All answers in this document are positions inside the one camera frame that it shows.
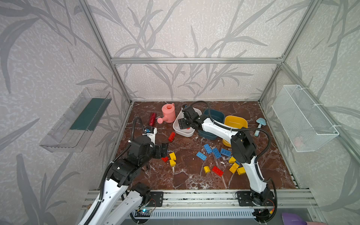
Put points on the yellow rectangular bin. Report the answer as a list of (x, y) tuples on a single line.
[(235, 122)]

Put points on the white wire mesh basket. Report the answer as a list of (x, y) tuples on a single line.
[(303, 121)]

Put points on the yellow lego left upper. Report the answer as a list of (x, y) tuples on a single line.
[(172, 156)]

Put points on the light blue toy shovel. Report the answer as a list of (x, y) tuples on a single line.
[(261, 122)]

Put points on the yellow lego left lower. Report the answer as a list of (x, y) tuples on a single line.
[(172, 163)]

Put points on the clear plastic wall shelf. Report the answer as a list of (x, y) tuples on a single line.
[(74, 129)]

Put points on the red lego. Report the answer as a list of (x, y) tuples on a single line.
[(217, 171), (171, 137), (165, 159)]

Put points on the blue lego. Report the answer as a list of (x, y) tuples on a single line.
[(201, 156), (216, 153), (207, 148), (225, 152)]

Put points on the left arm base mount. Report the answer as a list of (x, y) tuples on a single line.
[(152, 199)]

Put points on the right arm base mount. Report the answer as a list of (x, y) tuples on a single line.
[(244, 198)]

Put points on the yellow lego bottom centre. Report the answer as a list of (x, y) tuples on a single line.
[(206, 169)]

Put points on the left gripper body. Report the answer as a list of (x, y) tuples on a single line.
[(162, 150)]

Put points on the pink watering can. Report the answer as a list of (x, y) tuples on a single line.
[(168, 111)]

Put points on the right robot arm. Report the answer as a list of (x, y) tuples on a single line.
[(242, 145)]

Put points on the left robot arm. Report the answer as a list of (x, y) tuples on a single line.
[(115, 201)]

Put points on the yellow lego right long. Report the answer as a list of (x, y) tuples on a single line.
[(233, 169)]

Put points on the red handled tool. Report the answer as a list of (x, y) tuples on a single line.
[(152, 119)]

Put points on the yellow lego far right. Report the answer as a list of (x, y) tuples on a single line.
[(241, 171)]

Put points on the purple object bottom right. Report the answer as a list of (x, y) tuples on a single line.
[(292, 219)]

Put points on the yellow lego right small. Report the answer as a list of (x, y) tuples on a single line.
[(232, 160)]

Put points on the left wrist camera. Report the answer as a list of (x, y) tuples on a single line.
[(151, 133)]

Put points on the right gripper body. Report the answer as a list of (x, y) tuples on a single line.
[(185, 122)]

